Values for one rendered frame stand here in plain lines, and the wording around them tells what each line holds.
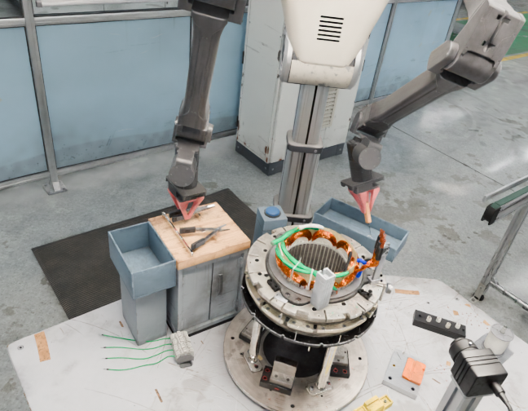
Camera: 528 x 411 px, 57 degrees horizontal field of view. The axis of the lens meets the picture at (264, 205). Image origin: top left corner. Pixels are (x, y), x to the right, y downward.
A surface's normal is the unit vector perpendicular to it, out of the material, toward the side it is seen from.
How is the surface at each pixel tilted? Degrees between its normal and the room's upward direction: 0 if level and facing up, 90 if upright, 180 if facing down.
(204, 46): 117
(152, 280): 90
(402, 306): 0
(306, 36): 90
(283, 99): 90
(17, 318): 0
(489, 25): 84
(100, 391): 0
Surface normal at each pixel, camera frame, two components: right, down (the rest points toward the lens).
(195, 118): -0.11, 0.87
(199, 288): 0.53, 0.53
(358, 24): 0.00, 0.57
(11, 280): 0.11, -0.82
